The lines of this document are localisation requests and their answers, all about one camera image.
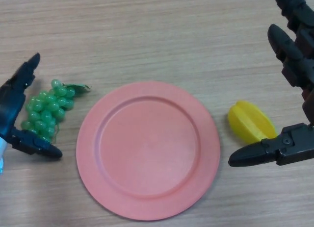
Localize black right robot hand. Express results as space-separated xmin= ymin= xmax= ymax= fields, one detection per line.
xmin=228 ymin=0 xmax=314 ymax=168

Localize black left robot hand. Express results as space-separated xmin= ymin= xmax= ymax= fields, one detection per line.
xmin=0 ymin=52 xmax=63 ymax=160

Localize green grape bunch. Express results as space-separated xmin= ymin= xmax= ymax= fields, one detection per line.
xmin=21 ymin=78 xmax=91 ymax=143

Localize pink round plate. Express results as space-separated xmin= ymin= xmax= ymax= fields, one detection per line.
xmin=76 ymin=81 xmax=221 ymax=214

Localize yellow starfruit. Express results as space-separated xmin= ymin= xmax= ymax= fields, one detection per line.
xmin=227 ymin=100 xmax=278 ymax=142

